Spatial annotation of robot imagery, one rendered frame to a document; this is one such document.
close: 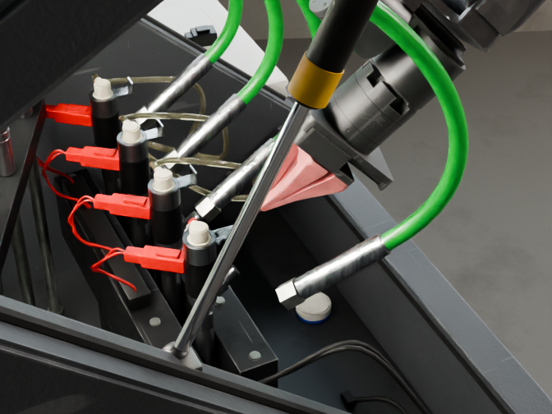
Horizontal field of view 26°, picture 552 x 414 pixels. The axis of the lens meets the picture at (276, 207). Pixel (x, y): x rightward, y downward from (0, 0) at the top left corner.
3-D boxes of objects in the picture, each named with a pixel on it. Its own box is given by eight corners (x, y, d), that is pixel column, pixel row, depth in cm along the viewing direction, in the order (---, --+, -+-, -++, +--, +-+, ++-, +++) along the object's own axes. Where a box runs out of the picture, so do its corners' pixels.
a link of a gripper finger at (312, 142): (212, 153, 100) (292, 79, 97) (270, 195, 104) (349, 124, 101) (225, 202, 95) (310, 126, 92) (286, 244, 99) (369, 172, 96)
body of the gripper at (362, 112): (278, 88, 97) (345, 26, 95) (359, 151, 103) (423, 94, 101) (295, 133, 92) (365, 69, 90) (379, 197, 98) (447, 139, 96)
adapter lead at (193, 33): (213, 36, 148) (213, 21, 147) (218, 45, 146) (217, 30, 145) (116, 51, 145) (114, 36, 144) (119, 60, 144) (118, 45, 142)
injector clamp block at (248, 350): (278, 466, 115) (278, 356, 105) (182, 504, 112) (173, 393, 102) (150, 255, 139) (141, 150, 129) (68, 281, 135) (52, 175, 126)
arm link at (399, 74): (483, 71, 92) (466, 41, 97) (425, 15, 89) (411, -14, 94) (416, 130, 94) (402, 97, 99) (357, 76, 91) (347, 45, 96)
